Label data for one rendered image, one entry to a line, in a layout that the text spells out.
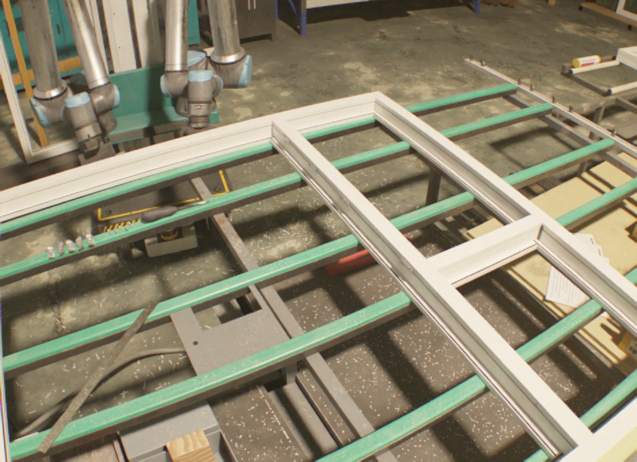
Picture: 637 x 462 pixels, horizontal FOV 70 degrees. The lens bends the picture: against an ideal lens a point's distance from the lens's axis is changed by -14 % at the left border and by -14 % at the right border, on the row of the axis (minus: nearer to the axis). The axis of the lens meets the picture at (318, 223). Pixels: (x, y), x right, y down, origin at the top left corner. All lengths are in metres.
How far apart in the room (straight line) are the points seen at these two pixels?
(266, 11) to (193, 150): 3.78
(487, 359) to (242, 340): 0.53
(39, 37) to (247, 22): 3.47
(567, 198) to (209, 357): 1.54
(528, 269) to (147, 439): 1.25
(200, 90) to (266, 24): 3.62
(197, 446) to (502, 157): 2.94
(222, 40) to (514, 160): 2.20
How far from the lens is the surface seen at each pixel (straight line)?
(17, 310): 2.75
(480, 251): 1.30
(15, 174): 3.78
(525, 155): 3.73
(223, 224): 1.51
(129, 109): 2.51
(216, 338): 1.18
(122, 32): 2.47
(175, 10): 2.03
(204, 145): 1.74
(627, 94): 2.90
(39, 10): 2.10
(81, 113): 1.88
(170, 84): 2.03
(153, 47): 2.49
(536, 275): 1.74
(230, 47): 2.21
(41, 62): 2.18
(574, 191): 2.22
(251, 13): 5.34
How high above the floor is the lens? 1.75
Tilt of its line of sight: 39 degrees down
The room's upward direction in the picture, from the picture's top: straight up
